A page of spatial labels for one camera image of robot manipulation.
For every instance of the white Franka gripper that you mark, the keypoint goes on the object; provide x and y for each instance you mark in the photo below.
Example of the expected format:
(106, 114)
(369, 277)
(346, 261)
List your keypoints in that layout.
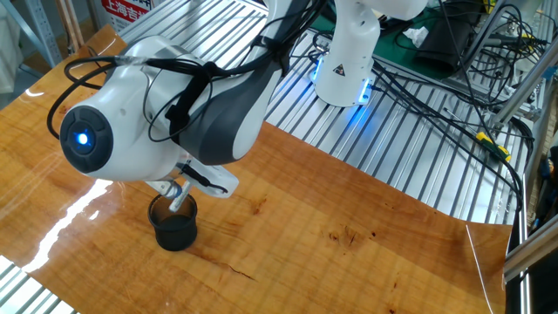
(215, 176)

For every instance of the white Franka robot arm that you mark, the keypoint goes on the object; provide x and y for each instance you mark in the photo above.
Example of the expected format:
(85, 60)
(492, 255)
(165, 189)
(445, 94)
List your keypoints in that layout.
(135, 131)

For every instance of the black mesh pen holder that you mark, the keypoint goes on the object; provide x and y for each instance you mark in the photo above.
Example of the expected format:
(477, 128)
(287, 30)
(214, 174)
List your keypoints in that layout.
(174, 235)

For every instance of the glossy wood-grain mat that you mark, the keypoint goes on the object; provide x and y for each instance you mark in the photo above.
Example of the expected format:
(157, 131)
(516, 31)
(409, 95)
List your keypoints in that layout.
(305, 244)

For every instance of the red white sign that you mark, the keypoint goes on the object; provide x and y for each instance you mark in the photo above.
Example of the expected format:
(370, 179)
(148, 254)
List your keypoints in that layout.
(126, 11)

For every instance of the pair of wooden sticks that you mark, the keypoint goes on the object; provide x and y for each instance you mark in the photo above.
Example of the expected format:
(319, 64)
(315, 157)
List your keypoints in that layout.
(70, 26)

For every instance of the grey perforated shelf upright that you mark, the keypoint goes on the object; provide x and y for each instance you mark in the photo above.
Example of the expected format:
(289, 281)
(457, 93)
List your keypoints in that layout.
(43, 30)

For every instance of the white plastic bag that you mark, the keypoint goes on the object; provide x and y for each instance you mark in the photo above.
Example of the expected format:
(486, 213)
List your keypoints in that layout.
(8, 52)

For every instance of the green cutting mat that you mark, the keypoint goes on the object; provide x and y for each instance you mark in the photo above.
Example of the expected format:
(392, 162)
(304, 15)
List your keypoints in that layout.
(392, 43)

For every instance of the crumpled white tissue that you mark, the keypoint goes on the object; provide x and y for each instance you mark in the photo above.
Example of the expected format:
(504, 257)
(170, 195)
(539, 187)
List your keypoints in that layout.
(416, 36)

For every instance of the black bag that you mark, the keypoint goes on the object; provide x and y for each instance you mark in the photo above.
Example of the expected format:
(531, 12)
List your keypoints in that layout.
(444, 43)

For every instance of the yellow green screwdriver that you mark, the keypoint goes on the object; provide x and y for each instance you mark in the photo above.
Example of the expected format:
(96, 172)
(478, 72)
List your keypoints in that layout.
(492, 146)

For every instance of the aluminium profile bar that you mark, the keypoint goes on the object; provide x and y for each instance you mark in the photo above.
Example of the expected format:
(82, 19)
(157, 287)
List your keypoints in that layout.
(532, 248)

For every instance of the slanted aluminium profile post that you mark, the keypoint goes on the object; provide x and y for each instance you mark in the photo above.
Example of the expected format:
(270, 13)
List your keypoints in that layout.
(523, 87)

